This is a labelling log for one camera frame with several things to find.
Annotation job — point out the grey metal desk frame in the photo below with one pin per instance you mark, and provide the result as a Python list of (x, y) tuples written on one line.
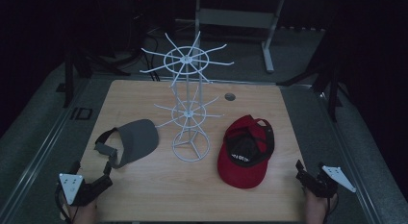
[(235, 18)]

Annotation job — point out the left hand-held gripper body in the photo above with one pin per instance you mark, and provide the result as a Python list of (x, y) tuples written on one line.
[(72, 187)]

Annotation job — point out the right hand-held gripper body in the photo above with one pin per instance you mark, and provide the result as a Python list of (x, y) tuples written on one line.
[(322, 184)]

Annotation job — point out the black stand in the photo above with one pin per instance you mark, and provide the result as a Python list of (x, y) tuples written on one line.
[(69, 83), (333, 89)]

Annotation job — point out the grey sun visor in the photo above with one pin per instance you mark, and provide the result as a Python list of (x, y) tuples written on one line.
[(138, 139)]

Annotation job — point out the red baseball cap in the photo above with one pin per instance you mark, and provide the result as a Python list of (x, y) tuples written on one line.
[(239, 174)]

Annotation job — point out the person's right hand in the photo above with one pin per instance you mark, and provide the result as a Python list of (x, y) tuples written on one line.
[(316, 209)]

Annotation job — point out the person's left hand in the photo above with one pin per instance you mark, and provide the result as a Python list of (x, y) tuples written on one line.
[(84, 213)]

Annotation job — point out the grey round table grommet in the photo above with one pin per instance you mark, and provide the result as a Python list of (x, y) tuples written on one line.
[(230, 96)]

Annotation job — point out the black floor bracket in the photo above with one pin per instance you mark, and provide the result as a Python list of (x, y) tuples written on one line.
[(81, 113)]

